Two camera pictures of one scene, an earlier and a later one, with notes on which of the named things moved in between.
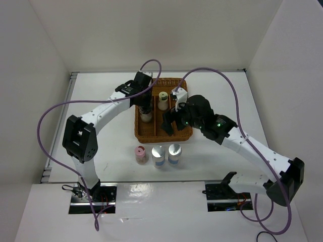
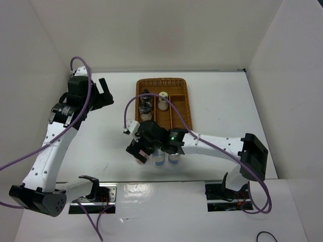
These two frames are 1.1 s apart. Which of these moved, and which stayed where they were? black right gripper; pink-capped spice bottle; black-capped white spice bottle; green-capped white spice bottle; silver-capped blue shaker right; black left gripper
Moved: black left gripper; black right gripper
Stayed: silver-capped blue shaker right; pink-capped spice bottle; black-capped white spice bottle; green-capped white spice bottle
